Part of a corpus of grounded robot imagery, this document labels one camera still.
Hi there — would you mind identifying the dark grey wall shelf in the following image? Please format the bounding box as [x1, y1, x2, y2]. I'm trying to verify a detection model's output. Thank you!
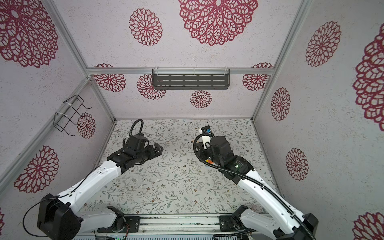
[152, 69, 231, 90]

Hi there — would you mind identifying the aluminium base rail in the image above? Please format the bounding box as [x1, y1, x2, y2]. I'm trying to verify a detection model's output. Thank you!
[71, 213, 305, 236]

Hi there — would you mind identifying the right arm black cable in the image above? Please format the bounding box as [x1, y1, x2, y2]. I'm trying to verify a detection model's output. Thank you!
[192, 133, 317, 240]

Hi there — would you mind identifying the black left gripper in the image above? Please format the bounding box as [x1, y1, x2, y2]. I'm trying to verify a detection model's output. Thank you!
[135, 141, 163, 164]

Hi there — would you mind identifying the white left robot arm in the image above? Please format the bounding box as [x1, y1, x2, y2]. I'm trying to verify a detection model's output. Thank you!
[37, 134, 164, 240]

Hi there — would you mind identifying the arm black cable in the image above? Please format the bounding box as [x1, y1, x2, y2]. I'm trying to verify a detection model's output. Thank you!
[122, 118, 145, 145]
[192, 133, 317, 240]

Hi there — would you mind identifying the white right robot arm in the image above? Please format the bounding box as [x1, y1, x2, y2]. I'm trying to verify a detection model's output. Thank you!
[193, 134, 319, 240]

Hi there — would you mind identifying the black wire wall basket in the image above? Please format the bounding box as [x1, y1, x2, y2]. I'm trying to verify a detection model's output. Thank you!
[53, 94, 91, 137]

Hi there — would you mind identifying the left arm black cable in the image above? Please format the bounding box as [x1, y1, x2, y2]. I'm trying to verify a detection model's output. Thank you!
[122, 118, 145, 145]

